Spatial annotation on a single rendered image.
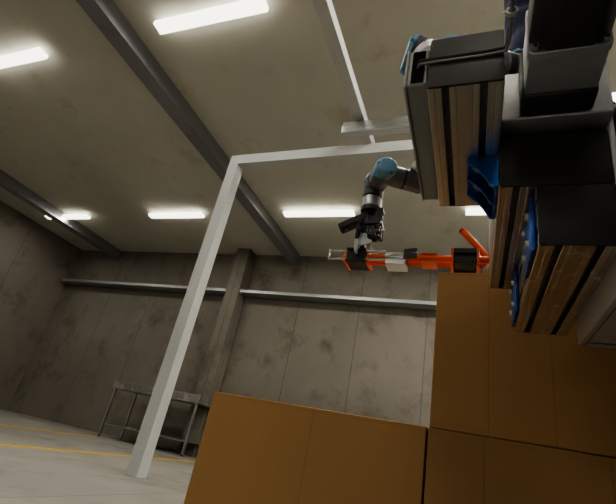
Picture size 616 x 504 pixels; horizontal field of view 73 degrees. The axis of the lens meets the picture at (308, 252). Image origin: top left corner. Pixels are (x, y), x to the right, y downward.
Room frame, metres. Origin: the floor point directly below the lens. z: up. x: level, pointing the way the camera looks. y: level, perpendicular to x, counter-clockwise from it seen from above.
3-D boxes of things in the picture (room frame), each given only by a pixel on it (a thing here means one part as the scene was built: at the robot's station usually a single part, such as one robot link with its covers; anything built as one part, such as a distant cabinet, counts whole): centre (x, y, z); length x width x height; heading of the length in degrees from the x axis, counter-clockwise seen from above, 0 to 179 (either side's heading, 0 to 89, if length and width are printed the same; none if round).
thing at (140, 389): (8.05, 1.95, 0.47); 1.78 x 0.68 x 0.93; 68
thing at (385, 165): (1.22, -0.22, 1.37); 0.11 x 0.11 x 0.08; 4
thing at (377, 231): (1.31, -0.20, 1.21); 0.09 x 0.08 x 0.12; 66
